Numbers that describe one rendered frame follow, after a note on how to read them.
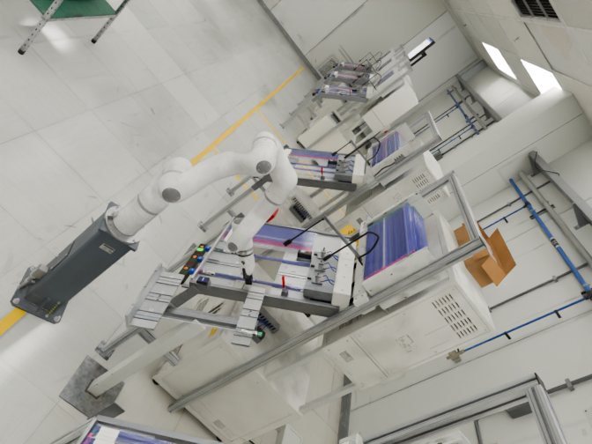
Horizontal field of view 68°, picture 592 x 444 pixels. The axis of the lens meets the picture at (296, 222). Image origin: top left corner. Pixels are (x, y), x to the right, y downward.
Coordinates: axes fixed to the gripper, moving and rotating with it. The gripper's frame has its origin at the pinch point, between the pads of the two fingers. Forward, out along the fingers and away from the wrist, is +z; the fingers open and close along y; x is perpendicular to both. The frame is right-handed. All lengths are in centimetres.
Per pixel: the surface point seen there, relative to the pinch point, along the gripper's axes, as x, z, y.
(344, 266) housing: -44.7, 0.2, 14.7
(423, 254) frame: -79, -23, -12
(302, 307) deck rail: -27.4, 7.6, -10.1
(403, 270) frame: -72, -16, -12
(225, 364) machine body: 15.6, 46.3, -9.8
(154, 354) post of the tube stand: 36, 18, -35
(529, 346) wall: -163, 102, 81
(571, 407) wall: -169, 98, 28
